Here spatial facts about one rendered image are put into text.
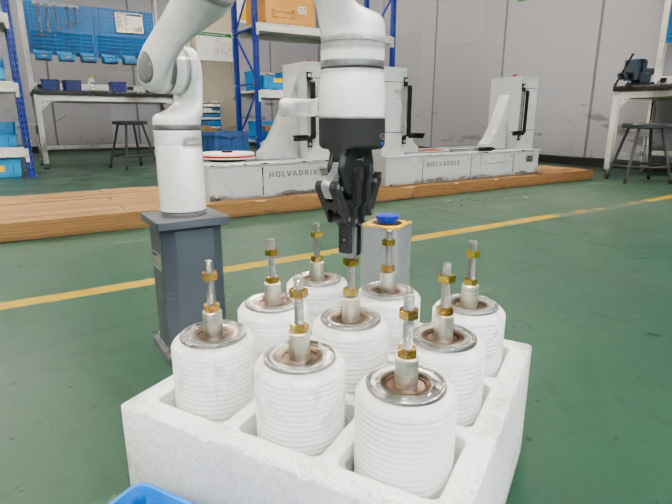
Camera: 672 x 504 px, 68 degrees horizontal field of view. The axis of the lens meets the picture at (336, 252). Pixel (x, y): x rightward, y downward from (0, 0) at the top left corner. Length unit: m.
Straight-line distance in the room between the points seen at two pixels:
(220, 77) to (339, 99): 6.53
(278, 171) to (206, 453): 2.32
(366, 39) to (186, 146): 0.56
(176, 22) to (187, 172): 0.27
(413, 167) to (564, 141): 3.18
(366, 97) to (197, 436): 0.39
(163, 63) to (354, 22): 0.52
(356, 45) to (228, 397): 0.40
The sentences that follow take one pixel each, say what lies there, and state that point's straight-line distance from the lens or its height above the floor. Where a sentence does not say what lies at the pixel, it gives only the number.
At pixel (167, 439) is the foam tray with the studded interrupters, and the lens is 0.60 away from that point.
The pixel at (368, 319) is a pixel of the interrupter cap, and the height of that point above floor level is 0.25.
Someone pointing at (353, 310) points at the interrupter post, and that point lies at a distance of 0.62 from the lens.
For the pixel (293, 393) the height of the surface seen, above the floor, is 0.24.
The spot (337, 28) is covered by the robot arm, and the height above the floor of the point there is 0.58.
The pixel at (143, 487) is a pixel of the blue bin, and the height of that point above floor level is 0.12.
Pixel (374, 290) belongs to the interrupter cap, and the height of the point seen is 0.25.
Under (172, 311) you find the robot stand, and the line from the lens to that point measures 1.09.
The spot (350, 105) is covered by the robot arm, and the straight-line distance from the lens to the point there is 0.55.
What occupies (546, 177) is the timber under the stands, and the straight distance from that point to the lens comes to 4.25.
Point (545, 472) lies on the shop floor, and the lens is 0.84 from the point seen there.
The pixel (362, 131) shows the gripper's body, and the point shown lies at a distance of 0.55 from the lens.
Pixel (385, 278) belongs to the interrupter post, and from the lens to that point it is 0.71.
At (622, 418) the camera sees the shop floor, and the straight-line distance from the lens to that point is 1.02.
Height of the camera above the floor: 0.49
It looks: 15 degrees down
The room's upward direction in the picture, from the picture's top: straight up
